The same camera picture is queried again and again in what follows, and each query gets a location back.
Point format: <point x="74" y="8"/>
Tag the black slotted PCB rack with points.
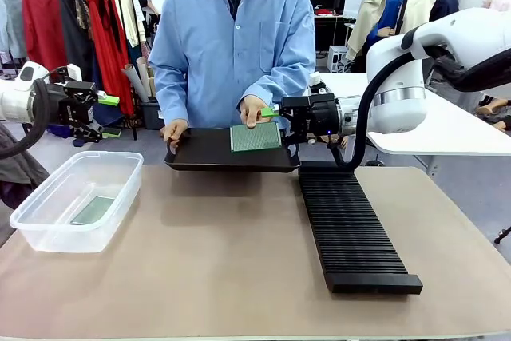
<point x="351" y="229"/>

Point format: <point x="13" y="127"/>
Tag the black tripod foot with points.
<point x="504" y="234"/>

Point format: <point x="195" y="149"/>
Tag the beige paper roll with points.
<point x="144" y="75"/>

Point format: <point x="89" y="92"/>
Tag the navy garment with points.
<point x="105" y="116"/>

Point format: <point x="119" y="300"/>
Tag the person's right forearm blue sleeve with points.
<point x="169" y="97"/>

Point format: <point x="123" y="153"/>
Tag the cream garment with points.
<point x="129" y="17"/>

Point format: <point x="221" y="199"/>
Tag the red shirt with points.
<point x="44" y="21"/>

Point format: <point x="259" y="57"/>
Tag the person's right hand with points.
<point x="175" y="131"/>

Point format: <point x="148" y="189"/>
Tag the person in blue shirt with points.
<point x="223" y="37"/>

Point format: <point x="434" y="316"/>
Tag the clear plastic box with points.
<point x="40" y="234"/>

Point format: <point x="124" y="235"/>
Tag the person's left forearm blue sleeve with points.
<point x="291" y="81"/>

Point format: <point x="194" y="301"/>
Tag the black plastic tray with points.
<point x="203" y="149"/>

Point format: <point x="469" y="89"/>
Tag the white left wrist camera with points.
<point x="74" y="72"/>

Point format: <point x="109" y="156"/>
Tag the dark grey garment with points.
<point x="74" y="37"/>

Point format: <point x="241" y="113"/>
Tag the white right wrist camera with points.
<point x="316" y="82"/>

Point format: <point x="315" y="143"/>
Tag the lying mannequin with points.
<point x="489" y="110"/>

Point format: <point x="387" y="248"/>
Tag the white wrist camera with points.
<point x="316" y="82"/>
<point x="74" y="72"/>

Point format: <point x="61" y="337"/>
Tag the brown patterned scarf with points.
<point x="83" y="13"/>

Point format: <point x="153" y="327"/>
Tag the white table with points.
<point x="439" y="137"/>

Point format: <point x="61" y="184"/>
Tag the white computer case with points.
<point x="337" y="59"/>

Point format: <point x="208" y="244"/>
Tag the dark grey cloth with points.
<point x="20" y="169"/>

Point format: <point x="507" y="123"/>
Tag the person's left hand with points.
<point x="255" y="105"/>

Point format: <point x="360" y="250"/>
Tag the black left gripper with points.
<point x="78" y="103"/>

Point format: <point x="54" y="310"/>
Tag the light grey fuzzy coat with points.
<point x="12" y="17"/>

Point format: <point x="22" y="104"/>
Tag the black tripod pole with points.
<point x="404" y="9"/>

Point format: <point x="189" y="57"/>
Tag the dark storage bin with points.
<point x="151" y="115"/>

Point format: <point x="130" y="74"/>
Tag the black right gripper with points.
<point x="315" y="117"/>

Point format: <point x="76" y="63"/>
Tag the grey paper roll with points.
<point x="133" y="83"/>

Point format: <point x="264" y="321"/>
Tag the mannequin beige jacket blue shirt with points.
<point x="371" y="1"/>

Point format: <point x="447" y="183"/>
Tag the red dress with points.
<point x="108" y="49"/>

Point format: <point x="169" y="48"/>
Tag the black metal clothes rack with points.
<point x="134" y="129"/>

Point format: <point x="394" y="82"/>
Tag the green PCB board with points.
<point x="255" y="139"/>
<point x="93" y="210"/>

